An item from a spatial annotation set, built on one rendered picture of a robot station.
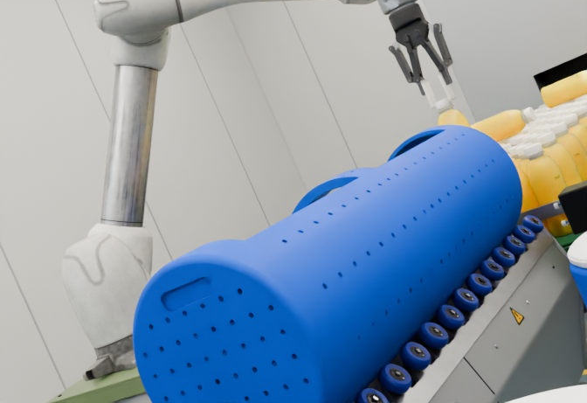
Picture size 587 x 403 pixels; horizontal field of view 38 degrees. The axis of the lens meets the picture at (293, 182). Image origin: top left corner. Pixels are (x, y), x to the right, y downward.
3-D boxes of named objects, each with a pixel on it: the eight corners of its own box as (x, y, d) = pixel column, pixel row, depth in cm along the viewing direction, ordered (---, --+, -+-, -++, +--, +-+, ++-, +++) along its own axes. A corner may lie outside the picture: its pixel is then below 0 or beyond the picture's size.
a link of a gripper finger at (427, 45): (417, 31, 194) (422, 27, 193) (445, 71, 193) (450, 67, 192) (410, 32, 191) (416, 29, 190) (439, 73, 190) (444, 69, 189)
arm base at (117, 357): (68, 391, 177) (57, 367, 177) (140, 345, 194) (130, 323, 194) (121, 377, 166) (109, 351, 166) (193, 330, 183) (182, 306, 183)
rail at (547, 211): (424, 259, 199) (418, 247, 199) (424, 258, 200) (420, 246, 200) (587, 205, 178) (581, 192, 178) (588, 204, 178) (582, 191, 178)
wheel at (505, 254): (486, 258, 157) (492, 249, 156) (493, 251, 161) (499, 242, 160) (507, 271, 156) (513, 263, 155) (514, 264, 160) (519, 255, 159)
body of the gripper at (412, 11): (380, 17, 191) (397, 55, 192) (412, 1, 187) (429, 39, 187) (392, 16, 198) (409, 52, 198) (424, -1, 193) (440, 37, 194)
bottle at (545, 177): (546, 238, 187) (513, 162, 187) (568, 225, 190) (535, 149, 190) (568, 235, 181) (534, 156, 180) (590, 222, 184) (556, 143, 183)
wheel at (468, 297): (446, 301, 138) (452, 292, 137) (455, 291, 142) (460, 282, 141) (470, 316, 137) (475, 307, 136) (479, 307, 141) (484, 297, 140)
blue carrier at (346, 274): (189, 491, 111) (96, 295, 111) (426, 273, 184) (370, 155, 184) (365, 450, 95) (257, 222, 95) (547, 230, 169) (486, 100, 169)
